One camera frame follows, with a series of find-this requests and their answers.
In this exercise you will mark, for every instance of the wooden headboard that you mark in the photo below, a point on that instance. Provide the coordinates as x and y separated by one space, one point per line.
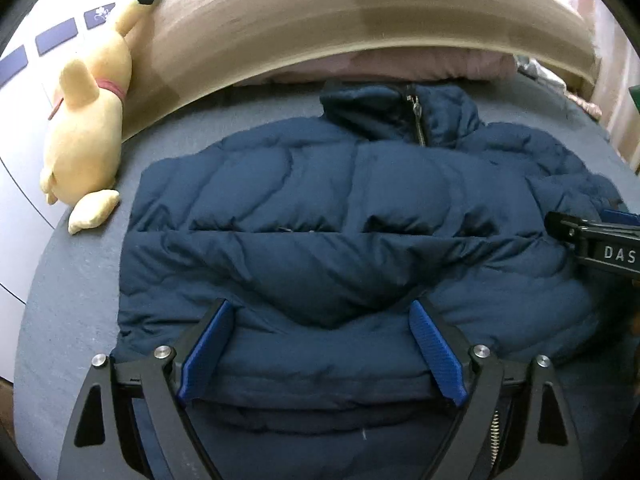
300 25

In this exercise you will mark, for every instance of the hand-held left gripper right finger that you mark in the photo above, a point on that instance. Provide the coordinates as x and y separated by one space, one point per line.
440 355

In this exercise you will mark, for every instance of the green object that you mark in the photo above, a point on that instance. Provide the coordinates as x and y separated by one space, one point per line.
635 125

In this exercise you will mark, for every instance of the pink curtain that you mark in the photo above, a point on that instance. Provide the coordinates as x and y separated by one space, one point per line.
617 60

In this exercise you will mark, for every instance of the yellow plush toy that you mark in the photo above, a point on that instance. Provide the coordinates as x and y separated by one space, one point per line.
90 125

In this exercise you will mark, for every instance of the blue rectangular wall tile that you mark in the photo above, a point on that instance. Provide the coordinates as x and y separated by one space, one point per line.
100 16
56 36
11 66

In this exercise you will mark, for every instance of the pink pillow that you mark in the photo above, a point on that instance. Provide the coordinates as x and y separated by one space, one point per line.
400 66

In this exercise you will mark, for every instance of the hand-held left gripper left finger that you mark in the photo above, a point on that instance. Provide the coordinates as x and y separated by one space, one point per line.
200 360

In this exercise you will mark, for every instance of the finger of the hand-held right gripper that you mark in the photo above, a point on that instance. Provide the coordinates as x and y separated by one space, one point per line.
622 217
570 232

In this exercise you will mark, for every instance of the pink floral cloth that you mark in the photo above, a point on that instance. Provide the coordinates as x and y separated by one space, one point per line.
589 105

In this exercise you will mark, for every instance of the navy puffer jacket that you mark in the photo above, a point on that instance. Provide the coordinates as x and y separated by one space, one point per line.
325 200

